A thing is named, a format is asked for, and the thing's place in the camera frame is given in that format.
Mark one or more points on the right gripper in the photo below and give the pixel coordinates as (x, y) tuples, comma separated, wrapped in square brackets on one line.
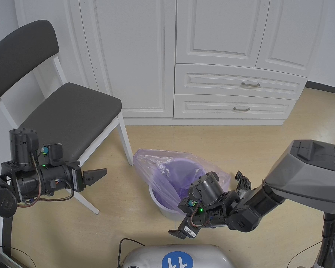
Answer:
[(203, 223)]

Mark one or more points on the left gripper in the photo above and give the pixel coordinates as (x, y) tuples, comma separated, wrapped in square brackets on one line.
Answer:
[(58, 179)]

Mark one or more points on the purple plastic bag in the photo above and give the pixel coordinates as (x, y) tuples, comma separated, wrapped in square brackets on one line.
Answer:
[(167, 172)]

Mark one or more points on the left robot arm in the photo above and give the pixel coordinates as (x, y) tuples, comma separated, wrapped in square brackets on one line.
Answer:
[(23, 146)]

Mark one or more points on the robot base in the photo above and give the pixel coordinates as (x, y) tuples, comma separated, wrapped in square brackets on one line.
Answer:
[(156, 257)]

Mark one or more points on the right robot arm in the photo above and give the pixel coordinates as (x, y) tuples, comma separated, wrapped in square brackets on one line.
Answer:
[(301, 177)]

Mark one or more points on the pale grey trash bin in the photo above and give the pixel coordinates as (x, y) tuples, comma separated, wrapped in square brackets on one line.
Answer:
[(164, 209)]

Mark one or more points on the crumpled black plastic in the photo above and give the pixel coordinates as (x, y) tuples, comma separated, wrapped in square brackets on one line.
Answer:
[(243, 181)]

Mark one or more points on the white wardrobe with drawers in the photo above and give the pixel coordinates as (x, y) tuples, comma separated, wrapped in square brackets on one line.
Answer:
[(134, 52)]

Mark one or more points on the white chair dark grey seat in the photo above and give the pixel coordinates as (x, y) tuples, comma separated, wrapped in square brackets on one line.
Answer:
[(22, 54)]

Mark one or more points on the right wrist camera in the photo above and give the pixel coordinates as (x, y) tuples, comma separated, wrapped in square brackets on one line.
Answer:
[(185, 205)]

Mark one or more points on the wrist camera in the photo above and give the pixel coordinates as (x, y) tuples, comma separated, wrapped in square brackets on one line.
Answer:
[(55, 153), (185, 205)]

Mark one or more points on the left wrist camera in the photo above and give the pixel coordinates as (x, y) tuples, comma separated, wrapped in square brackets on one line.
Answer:
[(55, 153)]

